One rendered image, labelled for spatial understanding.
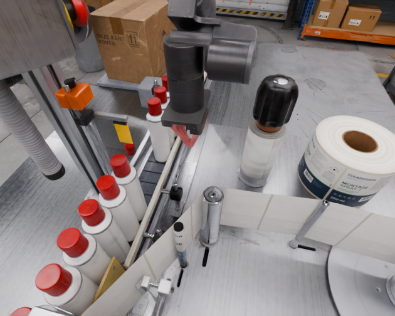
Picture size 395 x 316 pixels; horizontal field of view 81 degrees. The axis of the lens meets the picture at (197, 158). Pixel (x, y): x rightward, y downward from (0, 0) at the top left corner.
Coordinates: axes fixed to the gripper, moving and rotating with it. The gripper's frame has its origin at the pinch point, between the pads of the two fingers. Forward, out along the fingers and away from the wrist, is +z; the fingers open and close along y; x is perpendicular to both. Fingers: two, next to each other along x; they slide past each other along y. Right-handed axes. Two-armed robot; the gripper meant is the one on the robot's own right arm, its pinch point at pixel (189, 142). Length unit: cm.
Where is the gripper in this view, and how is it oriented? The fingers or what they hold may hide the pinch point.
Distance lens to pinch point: 46.1
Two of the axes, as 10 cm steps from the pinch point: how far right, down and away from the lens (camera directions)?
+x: -9.8, -1.4, 1.5
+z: 0.2, 6.8, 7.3
